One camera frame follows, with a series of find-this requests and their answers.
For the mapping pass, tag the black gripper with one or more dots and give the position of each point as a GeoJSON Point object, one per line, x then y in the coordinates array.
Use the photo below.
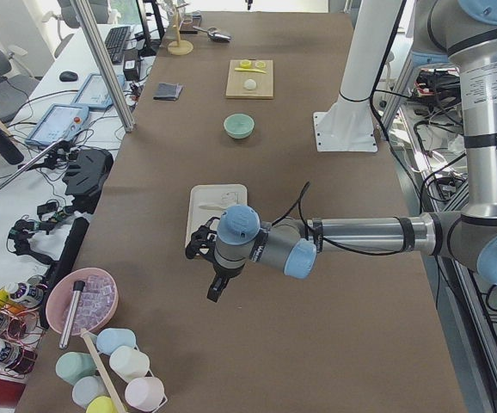
{"type": "Point", "coordinates": [223, 272]}

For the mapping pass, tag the blue teach pendant near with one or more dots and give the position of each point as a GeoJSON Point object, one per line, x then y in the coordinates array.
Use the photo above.
{"type": "Point", "coordinates": [60, 122]}

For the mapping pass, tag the yellow cup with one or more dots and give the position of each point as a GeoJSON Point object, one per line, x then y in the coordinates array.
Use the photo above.
{"type": "Point", "coordinates": [101, 404]}

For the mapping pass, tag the metal scoop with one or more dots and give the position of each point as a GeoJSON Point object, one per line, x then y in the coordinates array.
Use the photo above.
{"type": "Point", "coordinates": [214, 34]}

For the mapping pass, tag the white cup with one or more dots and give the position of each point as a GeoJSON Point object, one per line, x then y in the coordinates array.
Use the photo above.
{"type": "Point", "coordinates": [129, 363]}

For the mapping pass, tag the wooden mug tree stand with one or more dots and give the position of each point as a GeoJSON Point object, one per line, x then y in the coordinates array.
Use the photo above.
{"type": "Point", "coordinates": [179, 46]}

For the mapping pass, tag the light blue cup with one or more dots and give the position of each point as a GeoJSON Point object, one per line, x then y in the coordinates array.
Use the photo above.
{"type": "Point", "coordinates": [109, 339]}

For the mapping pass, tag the black keyboard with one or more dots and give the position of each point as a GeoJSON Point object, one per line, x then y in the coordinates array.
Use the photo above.
{"type": "Point", "coordinates": [115, 43]}

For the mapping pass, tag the aluminium frame post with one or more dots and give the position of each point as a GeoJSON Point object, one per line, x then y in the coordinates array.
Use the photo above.
{"type": "Point", "coordinates": [96, 45]}

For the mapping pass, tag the bamboo cutting board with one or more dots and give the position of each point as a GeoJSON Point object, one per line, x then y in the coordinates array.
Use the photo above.
{"type": "Point", "coordinates": [235, 80]}

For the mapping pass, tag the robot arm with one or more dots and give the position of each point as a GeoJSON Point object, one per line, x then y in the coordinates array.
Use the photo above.
{"type": "Point", "coordinates": [465, 32]}

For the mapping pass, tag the mint green cup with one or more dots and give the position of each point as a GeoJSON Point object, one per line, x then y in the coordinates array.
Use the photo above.
{"type": "Point", "coordinates": [73, 366]}

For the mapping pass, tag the black water bottle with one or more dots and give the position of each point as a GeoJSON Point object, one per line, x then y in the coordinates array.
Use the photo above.
{"type": "Point", "coordinates": [8, 150]}

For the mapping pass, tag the cream rectangular tray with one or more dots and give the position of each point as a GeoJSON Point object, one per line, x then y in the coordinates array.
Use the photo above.
{"type": "Point", "coordinates": [222, 194]}

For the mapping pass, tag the mint green bowl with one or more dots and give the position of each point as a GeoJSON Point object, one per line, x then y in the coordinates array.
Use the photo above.
{"type": "Point", "coordinates": [239, 126]}

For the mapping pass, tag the blue teach pendant far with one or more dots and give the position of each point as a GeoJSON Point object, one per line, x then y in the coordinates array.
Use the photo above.
{"type": "Point", "coordinates": [93, 94]}

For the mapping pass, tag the black VR controller device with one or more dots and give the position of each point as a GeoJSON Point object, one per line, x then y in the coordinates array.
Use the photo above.
{"type": "Point", "coordinates": [84, 179]}

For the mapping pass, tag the metal tube in pink bowl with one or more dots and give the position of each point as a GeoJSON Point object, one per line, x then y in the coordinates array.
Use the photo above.
{"type": "Point", "coordinates": [78, 287]}

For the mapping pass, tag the white plastic spoon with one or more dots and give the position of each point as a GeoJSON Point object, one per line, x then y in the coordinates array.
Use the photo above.
{"type": "Point", "coordinates": [211, 207]}

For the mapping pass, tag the pale grey cup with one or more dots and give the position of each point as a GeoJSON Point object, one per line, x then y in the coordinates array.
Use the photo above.
{"type": "Point", "coordinates": [88, 389]}

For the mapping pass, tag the pink cup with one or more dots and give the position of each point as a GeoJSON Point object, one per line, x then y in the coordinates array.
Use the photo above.
{"type": "Point", "coordinates": [146, 393]}

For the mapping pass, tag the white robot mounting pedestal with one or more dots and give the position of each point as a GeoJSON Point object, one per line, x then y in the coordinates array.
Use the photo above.
{"type": "Point", "coordinates": [347, 125]}

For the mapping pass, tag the yellow plastic knife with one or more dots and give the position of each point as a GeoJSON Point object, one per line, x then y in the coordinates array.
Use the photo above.
{"type": "Point", "coordinates": [252, 70]}

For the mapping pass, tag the blue teach pendant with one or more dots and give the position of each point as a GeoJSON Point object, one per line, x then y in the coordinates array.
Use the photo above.
{"type": "Point", "coordinates": [93, 94]}
{"type": "Point", "coordinates": [60, 122]}

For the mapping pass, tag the folded grey cloth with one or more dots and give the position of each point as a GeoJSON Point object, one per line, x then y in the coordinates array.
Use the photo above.
{"type": "Point", "coordinates": [168, 91]}

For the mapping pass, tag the pink bowl with ice cubes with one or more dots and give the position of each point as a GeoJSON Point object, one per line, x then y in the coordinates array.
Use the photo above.
{"type": "Point", "coordinates": [97, 305]}

